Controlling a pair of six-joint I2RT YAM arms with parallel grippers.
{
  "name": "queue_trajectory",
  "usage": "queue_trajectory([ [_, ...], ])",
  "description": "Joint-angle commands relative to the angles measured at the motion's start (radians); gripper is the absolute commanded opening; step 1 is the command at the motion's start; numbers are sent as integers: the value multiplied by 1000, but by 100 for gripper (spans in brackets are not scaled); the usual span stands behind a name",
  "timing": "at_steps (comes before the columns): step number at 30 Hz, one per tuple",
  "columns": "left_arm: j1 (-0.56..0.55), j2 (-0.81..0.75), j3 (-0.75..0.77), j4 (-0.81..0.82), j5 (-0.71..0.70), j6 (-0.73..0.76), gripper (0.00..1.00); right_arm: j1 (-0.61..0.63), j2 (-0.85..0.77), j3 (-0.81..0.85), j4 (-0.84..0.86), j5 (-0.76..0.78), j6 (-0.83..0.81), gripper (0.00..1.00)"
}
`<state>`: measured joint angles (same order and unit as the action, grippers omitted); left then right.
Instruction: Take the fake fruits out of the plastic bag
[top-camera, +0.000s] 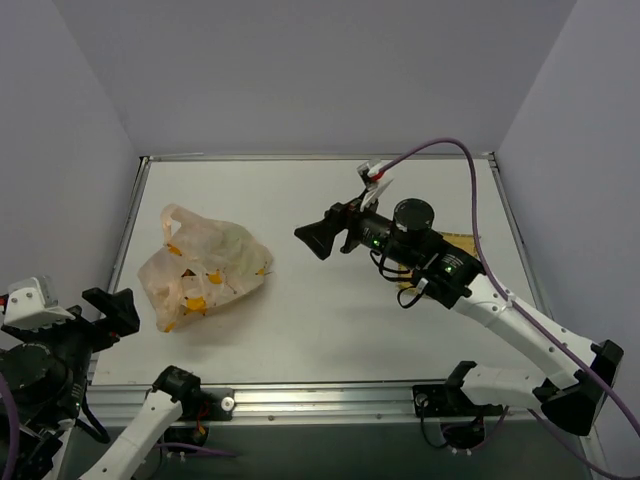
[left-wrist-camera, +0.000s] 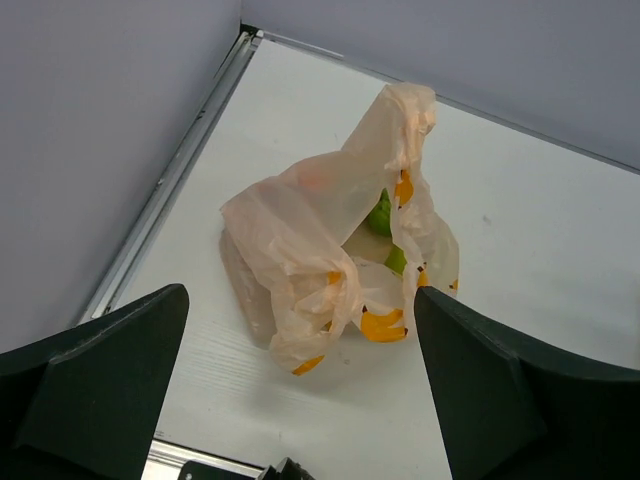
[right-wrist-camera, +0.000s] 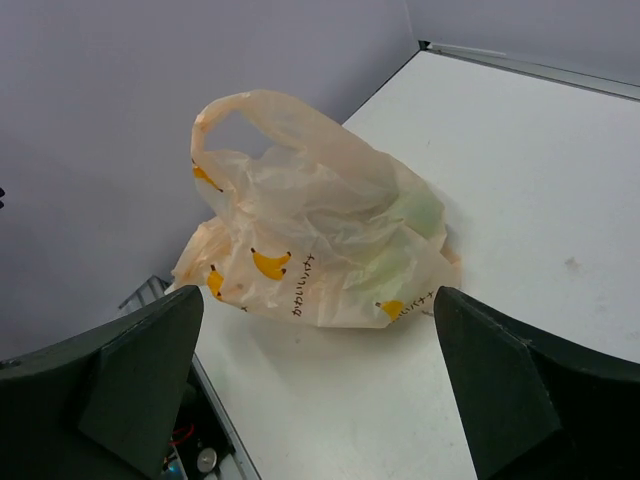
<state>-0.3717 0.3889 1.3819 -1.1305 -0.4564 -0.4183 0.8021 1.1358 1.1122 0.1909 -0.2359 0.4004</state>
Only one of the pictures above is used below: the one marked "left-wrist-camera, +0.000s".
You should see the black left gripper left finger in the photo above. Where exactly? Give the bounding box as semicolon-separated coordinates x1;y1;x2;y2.
1;284;189;479

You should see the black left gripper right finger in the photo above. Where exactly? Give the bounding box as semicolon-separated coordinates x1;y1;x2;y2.
414;287;639;479

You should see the translucent banana print plastic bag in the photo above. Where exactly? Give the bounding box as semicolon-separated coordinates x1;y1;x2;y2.
220;83;459;375

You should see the green fake pear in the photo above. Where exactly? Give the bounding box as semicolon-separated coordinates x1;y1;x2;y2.
384;244;407;276

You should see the aluminium table frame rail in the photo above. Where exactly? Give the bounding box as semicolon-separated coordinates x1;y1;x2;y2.
84;32;639;479

